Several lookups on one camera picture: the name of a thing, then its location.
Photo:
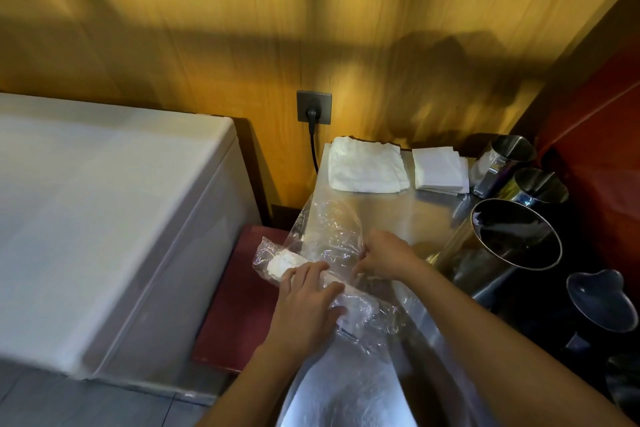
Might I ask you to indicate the person's right fingers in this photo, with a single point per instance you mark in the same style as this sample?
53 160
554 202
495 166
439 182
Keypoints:
362 264

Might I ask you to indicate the white chest freezer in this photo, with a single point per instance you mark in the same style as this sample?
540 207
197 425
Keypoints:
107 241

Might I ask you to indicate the red stool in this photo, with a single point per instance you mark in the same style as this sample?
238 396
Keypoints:
237 301

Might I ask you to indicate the clear plastic bag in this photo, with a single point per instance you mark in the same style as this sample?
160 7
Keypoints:
350 301

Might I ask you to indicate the person's left hand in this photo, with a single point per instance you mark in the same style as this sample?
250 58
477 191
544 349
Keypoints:
303 309

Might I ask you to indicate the stack of white napkins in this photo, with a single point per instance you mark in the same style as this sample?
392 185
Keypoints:
440 169

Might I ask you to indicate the white towel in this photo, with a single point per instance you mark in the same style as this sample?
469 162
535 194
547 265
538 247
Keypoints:
364 165
320 279

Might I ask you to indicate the small steel heart-shaped container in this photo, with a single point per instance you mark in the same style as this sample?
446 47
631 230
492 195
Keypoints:
535 189
500 161

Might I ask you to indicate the person's left thumb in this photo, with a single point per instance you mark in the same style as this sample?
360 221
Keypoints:
337 316

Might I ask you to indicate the person's left little finger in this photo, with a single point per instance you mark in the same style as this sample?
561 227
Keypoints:
286 280

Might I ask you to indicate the red chair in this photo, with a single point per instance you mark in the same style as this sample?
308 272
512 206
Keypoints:
595 151

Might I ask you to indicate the large steel cylinder container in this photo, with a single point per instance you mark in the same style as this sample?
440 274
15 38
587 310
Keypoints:
500 246

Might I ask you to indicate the white folded towel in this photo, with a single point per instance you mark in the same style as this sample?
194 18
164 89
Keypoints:
364 165

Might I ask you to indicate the person's left middle finger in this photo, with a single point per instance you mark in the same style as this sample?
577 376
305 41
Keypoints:
317 274

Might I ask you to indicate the person's right hand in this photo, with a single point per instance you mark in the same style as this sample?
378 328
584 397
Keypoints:
387 256

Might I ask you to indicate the person's left forearm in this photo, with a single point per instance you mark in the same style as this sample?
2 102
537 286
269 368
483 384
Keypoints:
245 389

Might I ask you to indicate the person's right forearm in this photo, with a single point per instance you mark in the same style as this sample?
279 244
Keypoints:
500 356

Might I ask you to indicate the grey wall socket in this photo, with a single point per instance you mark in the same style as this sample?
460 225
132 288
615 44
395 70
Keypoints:
314 106

